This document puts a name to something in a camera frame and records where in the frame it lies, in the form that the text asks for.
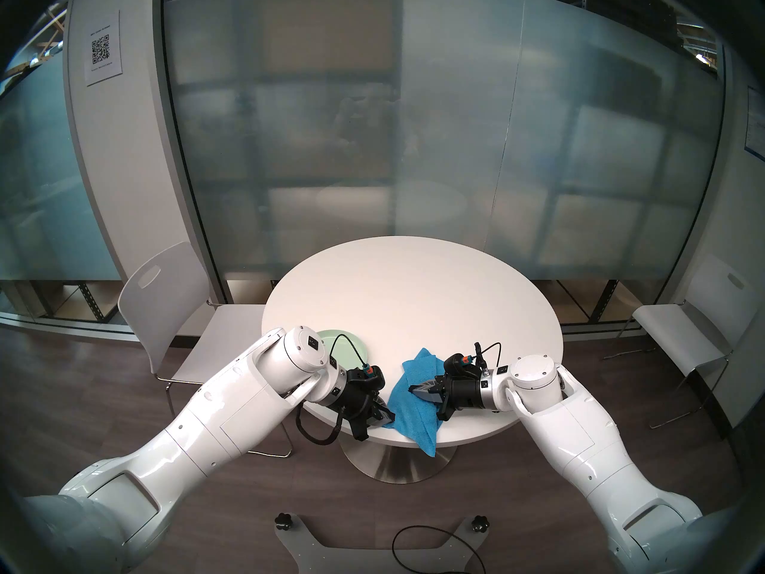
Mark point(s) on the metal shelving rack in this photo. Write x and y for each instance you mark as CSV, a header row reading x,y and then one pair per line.
x,y
603,301
89,301

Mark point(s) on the pale green plate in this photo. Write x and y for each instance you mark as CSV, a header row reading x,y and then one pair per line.
x,y
346,347

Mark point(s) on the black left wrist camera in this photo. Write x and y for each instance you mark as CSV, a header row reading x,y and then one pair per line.
x,y
370,375

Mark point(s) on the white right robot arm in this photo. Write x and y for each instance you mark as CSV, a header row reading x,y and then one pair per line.
x,y
586,447

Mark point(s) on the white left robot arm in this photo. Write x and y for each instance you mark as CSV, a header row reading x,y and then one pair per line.
x,y
197,435

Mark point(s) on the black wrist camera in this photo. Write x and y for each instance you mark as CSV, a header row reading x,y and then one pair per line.
x,y
370,375
459,366

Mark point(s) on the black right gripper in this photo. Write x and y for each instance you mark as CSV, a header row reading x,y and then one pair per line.
x,y
460,396

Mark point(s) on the blue microfibre napkin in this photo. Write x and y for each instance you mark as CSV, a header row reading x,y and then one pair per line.
x,y
415,411

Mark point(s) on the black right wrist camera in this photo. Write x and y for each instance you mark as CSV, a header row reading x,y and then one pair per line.
x,y
459,366

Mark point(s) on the white chair with metal legs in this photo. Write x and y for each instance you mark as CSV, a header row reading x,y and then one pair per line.
x,y
711,315
155,304

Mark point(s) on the black base knob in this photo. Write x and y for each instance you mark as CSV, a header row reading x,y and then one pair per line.
x,y
480,523
284,522

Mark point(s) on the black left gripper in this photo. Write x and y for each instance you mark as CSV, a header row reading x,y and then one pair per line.
x,y
358,402

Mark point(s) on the metal table pedestal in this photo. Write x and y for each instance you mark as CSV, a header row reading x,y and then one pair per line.
x,y
397,462

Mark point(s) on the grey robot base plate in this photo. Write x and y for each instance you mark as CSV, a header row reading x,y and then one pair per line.
x,y
323,552

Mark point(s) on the white QR code sign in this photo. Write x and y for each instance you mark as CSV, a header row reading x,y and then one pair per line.
x,y
103,48

